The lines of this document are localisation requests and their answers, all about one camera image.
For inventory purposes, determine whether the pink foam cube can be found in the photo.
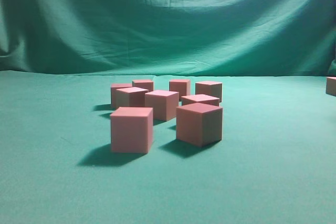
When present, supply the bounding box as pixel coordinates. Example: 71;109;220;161
181;94;219;106
169;79;191;100
110;107;153;154
176;103;224;147
195;81;223;102
116;87;148;109
145;90;179;121
110;83;132;109
132;79;154;92
325;77;336;96

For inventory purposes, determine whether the green cloth backdrop and cover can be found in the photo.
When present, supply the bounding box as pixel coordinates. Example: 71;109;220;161
1;0;335;223

